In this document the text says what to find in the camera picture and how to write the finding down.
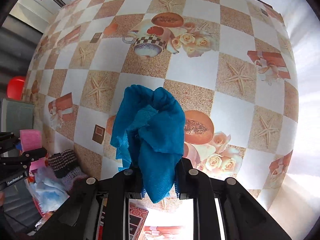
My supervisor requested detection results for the light blue fluffy item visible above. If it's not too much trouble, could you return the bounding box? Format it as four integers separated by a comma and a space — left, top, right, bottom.
29, 166, 69, 213

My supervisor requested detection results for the blue mesh cloth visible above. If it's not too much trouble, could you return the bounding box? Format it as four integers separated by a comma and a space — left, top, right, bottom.
110, 85, 185, 203

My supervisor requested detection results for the red orange carton box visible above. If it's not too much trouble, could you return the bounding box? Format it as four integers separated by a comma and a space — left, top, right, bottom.
129, 203, 149, 239

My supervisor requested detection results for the dark knitted sock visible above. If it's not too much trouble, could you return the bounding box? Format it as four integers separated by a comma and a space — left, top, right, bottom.
48, 149, 87, 180

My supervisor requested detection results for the grey white storage box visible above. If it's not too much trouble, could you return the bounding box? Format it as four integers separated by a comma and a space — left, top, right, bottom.
1, 98, 34, 136

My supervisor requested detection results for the red plastic stool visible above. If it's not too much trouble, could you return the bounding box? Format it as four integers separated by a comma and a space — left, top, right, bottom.
7, 76, 26, 100

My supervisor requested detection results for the patterned vinyl tablecloth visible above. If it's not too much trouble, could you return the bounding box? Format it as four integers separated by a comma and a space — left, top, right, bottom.
21, 0, 299, 240

